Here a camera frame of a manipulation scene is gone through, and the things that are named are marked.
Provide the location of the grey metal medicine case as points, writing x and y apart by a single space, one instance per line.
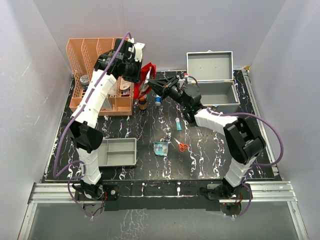
213 71

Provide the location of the red first aid pouch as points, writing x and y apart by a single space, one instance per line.
137 90

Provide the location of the teal ointment tube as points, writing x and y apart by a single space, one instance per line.
178 124

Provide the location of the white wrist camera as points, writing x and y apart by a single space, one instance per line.
182 77
138 51

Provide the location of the aluminium frame rail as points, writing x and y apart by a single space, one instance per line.
160 197

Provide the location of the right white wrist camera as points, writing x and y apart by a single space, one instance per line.
182 77

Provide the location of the small blue label bottle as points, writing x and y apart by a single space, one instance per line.
158 101

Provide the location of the round blue tin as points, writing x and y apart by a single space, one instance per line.
85 81

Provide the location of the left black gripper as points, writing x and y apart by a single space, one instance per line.
136 78

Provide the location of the medical gauze packet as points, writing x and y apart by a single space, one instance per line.
146 81

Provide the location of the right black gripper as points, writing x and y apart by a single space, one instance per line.
165 83

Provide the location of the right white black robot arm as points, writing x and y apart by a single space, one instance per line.
243 137

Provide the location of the brown syrup bottle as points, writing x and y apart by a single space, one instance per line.
142 103

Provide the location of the small bag of blue items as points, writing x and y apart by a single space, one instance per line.
161 148

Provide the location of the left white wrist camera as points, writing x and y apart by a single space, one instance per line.
138 51

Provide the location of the grey plastic divided tray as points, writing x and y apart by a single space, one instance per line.
117 152

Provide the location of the white medicine box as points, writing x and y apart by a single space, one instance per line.
107 105

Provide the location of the pink oval blister pack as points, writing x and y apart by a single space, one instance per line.
124 84

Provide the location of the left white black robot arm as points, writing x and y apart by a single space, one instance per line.
82 128

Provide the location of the orange handled scissors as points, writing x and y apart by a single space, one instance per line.
182 146

